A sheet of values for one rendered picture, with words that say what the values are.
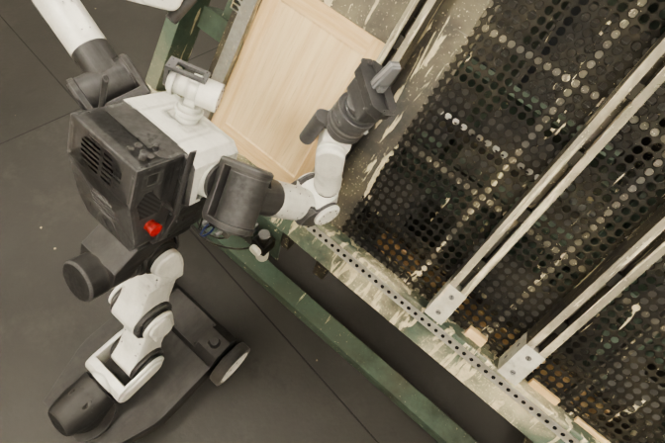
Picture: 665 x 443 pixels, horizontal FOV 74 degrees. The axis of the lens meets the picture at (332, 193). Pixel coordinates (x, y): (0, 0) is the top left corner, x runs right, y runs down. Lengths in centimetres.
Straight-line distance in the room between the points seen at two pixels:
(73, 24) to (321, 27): 64
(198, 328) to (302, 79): 116
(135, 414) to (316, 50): 150
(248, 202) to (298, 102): 56
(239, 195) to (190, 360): 120
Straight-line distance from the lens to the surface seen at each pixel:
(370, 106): 81
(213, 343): 195
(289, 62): 144
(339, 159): 95
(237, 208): 94
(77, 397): 189
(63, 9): 124
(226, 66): 155
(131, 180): 92
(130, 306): 156
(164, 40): 171
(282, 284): 210
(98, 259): 122
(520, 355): 139
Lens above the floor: 214
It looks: 56 degrees down
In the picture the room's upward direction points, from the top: 18 degrees clockwise
